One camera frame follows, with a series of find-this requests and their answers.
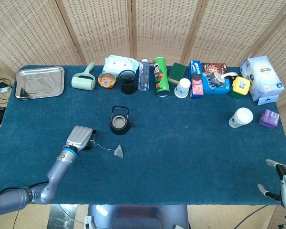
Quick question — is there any large white blue tissue box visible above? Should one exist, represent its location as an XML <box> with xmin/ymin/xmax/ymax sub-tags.
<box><xmin>239</xmin><ymin>55</ymin><xmax>286</xmax><ymax>106</ymax></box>

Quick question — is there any white wet wipes pack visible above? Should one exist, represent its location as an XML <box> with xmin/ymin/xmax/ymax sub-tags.
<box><xmin>102</xmin><ymin>55</ymin><xmax>140</xmax><ymax>76</ymax></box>

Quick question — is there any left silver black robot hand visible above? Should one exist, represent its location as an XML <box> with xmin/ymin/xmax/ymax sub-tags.
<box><xmin>65</xmin><ymin>125</ymin><xmax>98</xmax><ymax>151</ymax></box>

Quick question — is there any blue pink cookie box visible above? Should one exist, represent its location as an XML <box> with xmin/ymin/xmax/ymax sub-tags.
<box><xmin>189</xmin><ymin>60</ymin><xmax>204</xmax><ymax>99</ymax></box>

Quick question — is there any white lidded coffee cup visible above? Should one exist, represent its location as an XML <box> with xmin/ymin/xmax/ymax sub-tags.
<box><xmin>228</xmin><ymin>107</ymin><xmax>254</xmax><ymax>129</ymax></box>

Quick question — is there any green container yellow lid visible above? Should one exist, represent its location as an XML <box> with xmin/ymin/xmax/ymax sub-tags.
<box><xmin>229</xmin><ymin>76</ymin><xmax>251</xmax><ymax>99</ymax></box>

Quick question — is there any orange jelly cup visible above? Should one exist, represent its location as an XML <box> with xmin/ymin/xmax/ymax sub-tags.
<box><xmin>97</xmin><ymin>72</ymin><xmax>117</xmax><ymax>89</ymax></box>

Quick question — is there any pale green lint roller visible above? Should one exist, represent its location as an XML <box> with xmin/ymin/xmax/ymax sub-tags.
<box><xmin>71</xmin><ymin>61</ymin><xmax>96</xmax><ymax>92</ymax></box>

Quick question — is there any green chips can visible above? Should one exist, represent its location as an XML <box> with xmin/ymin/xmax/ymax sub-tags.
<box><xmin>153</xmin><ymin>56</ymin><xmax>170</xmax><ymax>98</ymax></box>

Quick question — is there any woven rattan folding screen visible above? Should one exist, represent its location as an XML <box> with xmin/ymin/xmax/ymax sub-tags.
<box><xmin>0</xmin><ymin>0</ymin><xmax>286</xmax><ymax>229</ymax></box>

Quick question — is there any brown chocolate pie box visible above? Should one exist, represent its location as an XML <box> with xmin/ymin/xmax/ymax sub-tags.
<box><xmin>201</xmin><ymin>62</ymin><xmax>228</xmax><ymax>78</ymax></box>

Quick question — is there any blue velvet tablecloth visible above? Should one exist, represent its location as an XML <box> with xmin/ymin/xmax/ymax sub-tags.
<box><xmin>0</xmin><ymin>64</ymin><xmax>286</xmax><ymax>206</ymax></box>

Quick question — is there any white paper cup blue flower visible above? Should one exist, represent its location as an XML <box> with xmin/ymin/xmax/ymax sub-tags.
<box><xmin>174</xmin><ymin>78</ymin><xmax>192</xmax><ymax>99</ymax></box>

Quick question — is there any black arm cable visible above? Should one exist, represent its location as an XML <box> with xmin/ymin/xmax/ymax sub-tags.
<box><xmin>0</xmin><ymin>180</ymin><xmax>50</xmax><ymax>206</ymax></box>

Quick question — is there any black floor cable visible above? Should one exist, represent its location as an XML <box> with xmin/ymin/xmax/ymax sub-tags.
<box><xmin>235</xmin><ymin>204</ymin><xmax>269</xmax><ymax>229</ymax></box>

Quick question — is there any blue biscuit box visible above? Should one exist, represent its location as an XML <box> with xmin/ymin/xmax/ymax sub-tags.
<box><xmin>201</xmin><ymin>71</ymin><xmax>231</xmax><ymax>95</ymax></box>

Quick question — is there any pyramid tea bag with string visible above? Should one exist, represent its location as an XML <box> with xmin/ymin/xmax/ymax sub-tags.
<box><xmin>90</xmin><ymin>140</ymin><xmax>124</xmax><ymax>159</ymax></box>

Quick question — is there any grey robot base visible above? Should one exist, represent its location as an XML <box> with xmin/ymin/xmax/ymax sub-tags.
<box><xmin>84</xmin><ymin>204</ymin><xmax>190</xmax><ymax>229</ymax></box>

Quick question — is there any green yellow sponge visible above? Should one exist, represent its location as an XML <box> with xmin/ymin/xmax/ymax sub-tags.
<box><xmin>168</xmin><ymin>62</ymin><xmax>187</xmax><ymax>84</ymax></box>

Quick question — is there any dark wrapped tape roll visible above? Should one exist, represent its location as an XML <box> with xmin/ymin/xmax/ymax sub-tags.
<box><xmin>209</xmin><ymin>71</ymin><xmax>225</xmax><ymax>86</ymax></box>

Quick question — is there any black cast iron teapot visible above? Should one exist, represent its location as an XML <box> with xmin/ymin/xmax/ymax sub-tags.
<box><xmin>109</xmin><ymin>105</ymin><xmax>134</xmax><ymax>136</ymax></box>

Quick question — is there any small purple box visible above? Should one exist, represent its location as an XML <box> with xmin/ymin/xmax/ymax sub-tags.
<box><xmin>258</xmin><ymin>109</ymin><xmax>280</xmax><ymax>130</ymax></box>

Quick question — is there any white plastic spoon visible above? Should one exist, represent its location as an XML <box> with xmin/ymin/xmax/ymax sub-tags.
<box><xmin>220</xmin><ymin>72</ymin><xmax>239</xmax><ymax>81</ymax></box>

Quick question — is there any clear plastic water bottle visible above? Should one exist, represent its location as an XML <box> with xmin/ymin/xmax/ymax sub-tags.
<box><xmin>137</xmin><ymin>59</ymin><xmax>150</xmax><ymax>92</ymax></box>

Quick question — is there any stainless steel tray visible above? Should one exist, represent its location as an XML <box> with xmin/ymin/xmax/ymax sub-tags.
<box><xmin>14</xmin><ymin>66</ymin><xmax>65</xmax><ymax>101</ymax></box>

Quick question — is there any black mesh pen holder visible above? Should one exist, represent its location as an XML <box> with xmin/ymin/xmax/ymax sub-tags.
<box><xmin>118</xmin><ymin>69</ymin><xmax>138</xmax><ymax>95</ymax></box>

